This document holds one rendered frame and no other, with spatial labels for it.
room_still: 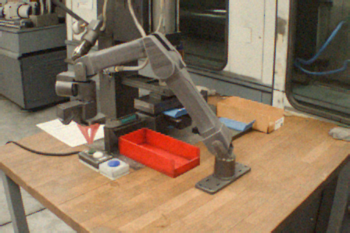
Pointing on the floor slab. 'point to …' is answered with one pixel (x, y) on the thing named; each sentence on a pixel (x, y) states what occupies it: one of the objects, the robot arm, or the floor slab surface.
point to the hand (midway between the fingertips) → (90, 141)
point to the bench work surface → (183, 184)
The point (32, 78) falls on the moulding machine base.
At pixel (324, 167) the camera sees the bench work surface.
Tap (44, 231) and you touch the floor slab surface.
